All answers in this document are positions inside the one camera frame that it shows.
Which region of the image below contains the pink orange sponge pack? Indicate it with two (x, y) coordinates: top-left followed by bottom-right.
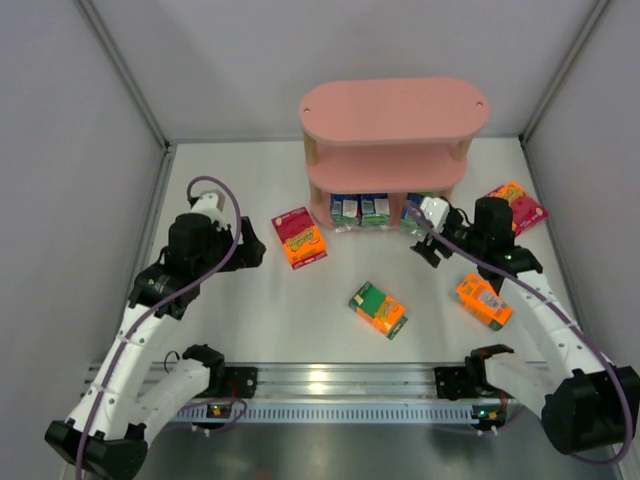
(487, 181), (548, 236)
(271, 207), (327, 270)

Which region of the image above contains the aluminium mounting rail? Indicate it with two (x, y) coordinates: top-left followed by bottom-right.
(79, 360), (626, 426)

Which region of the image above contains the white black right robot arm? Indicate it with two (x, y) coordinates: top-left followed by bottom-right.
(406, 197), (639, 464)

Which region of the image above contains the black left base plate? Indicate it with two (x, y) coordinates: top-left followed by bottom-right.
(217, 366), (258, 399)

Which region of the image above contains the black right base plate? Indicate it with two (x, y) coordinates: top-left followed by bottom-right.
(433, 366), (478, 401)

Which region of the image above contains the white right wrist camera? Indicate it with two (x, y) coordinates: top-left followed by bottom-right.
(419, 196), (450, 233)

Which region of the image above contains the green orange sponge pack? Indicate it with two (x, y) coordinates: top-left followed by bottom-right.
(348, 281), (408, 340)

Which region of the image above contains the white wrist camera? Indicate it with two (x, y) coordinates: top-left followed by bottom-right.
(419, 196), (450, 233)
(189, 190), (227, 225)

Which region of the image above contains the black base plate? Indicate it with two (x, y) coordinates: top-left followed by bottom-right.
(217, 366), (258, 399)
(433, 366), (478, 401)

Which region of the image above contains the pink three-tier shelf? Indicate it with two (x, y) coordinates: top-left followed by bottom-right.
(298, 77), (489, 227)

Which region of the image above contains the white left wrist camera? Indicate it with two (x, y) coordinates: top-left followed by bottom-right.
(189, 190), (227, 225)

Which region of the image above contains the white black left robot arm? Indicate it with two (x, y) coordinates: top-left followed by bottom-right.
(45, 213), (266, 479)

